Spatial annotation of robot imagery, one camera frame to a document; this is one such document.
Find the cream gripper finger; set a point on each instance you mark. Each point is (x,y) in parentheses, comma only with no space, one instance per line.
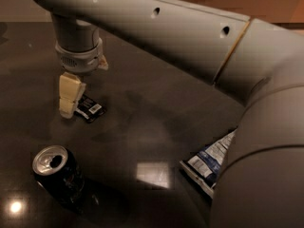
(103,64)
(71,90)

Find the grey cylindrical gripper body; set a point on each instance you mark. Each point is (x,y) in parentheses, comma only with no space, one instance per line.
(79,60)

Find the black rxbar chocolate wrapper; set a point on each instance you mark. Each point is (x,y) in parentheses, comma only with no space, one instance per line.
(89,109)

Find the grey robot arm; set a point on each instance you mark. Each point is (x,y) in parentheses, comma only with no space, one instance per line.
(261,182)

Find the black soda can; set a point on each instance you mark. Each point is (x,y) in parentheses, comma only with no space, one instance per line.
(56,170)

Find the blue white chip bag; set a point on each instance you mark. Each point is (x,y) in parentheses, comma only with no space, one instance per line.
(203,168)

